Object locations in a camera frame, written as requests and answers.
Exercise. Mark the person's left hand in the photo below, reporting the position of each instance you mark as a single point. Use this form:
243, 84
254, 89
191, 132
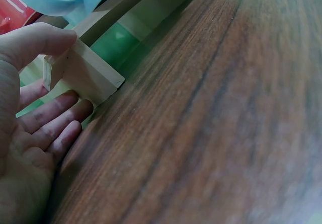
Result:
17, 143

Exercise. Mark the person's left thumb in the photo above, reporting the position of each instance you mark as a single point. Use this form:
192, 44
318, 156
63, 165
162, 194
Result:
42, 39

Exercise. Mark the wooden mug rack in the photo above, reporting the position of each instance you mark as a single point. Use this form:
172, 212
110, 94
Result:
83, 75

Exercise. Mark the light blue mug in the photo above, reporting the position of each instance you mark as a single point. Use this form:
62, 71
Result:
58, 0

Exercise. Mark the red mug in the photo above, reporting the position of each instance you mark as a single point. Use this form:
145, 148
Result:
13, 6

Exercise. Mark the green mug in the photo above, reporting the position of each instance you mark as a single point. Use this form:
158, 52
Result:
114, 44

